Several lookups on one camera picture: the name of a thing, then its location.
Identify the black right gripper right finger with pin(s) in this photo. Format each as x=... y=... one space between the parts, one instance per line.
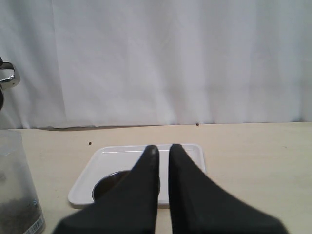
x=200 y=206

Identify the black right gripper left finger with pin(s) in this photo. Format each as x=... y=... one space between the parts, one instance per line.
x=129 y=208

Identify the right steel cup with pellets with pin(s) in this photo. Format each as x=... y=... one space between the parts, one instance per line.
x=108 y=183

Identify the white plastic tray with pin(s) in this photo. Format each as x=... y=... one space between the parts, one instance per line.
x=109 y=160

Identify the translucent plastic container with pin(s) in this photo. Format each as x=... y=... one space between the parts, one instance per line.
x=20 y=210

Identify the white backdrop curtain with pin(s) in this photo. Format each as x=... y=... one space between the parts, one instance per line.
x=156 y=62

